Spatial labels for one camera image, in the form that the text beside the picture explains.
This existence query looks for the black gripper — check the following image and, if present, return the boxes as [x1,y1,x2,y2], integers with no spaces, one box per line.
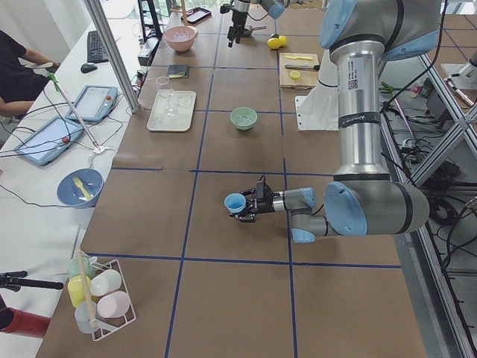
[227,11,248,47]
[233,179,274,223]

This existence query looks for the light blue plastic cup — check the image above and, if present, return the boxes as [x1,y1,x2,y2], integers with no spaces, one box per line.
[224,193,247,215]

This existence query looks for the green ceramic bowl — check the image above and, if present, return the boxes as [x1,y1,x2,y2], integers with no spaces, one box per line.
[230,107,258,131]

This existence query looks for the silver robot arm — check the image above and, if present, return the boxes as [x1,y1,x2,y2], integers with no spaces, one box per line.
[224,1,441,243]
[219,0,285,48]

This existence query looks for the metal ice scoop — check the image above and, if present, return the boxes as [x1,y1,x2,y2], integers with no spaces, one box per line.
[242,25,267,37]

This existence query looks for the ice cubes in green bowl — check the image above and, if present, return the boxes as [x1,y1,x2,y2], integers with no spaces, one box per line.
[236,116,252,127]

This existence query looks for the blue bowl with fork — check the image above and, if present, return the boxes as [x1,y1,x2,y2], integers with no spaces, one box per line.
[57,169,104,209]

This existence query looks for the yellow lemon large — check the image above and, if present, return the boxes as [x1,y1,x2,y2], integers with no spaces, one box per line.
[267,37,282,50]

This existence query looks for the yellow lemon small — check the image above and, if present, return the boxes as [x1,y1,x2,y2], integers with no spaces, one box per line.
[279,35,288,47]

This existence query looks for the yellow plastic knife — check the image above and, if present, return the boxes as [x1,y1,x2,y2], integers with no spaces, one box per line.
[285,55,313,60]

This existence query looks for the wooden mug tree stand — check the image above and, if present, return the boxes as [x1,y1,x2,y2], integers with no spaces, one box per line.
[169,0,189,26]

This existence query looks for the grey folded cloth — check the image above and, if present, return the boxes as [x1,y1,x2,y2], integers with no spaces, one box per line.
[166,64,189,78]

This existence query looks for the half lemon slice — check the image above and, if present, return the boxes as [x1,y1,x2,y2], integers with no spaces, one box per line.
[289,70,301,81]

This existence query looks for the wooden cutting board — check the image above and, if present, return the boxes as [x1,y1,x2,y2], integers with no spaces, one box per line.
[279,53,320,89]

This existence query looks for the steel muddler rod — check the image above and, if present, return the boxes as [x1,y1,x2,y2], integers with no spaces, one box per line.
[285,63,320,71]

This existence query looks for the cream bear tray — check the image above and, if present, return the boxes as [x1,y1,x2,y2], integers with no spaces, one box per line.
[146,89,196,132]

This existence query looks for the clear wine glass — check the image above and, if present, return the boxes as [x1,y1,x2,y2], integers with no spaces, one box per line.
[156,76,177,116]

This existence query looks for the black keyboard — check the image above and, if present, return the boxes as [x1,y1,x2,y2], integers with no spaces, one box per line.
[86,31,109,63]

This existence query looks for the black computer mouse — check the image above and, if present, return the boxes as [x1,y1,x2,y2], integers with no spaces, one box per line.
[80,63,98,74]

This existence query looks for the far blue teach pendant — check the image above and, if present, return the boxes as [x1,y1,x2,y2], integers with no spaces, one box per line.
[73,85,119,123]

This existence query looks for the blue teach pendant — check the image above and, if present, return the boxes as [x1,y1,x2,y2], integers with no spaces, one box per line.
[73,85,119,123]
[14,116,84,166]

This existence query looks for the white cup in rack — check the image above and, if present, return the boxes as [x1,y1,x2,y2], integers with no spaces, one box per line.
[89,269,122,297]

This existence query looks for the pink cup in rack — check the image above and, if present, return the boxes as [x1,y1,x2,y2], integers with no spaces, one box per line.
[97,291,131,318]

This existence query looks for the green cup in rack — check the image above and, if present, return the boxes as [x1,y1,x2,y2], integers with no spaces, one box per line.
[68,256,95,280]

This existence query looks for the yellow cup in rack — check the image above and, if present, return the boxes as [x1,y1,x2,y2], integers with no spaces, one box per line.
[67,274,86,308]

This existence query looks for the near blue teach pendant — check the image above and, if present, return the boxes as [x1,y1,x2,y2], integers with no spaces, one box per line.
[14,116,84,166]

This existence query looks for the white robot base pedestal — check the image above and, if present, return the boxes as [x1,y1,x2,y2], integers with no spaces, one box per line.
[295,49,338,131]

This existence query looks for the aluminium frame post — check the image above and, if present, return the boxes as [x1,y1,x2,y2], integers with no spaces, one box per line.
[83,0,140,113]

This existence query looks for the white wire cup rack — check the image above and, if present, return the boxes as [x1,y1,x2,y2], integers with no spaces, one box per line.
[67,251,136,342]

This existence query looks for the black camera tripod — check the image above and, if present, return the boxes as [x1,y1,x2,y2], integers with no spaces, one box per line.
[1,270,64,292]

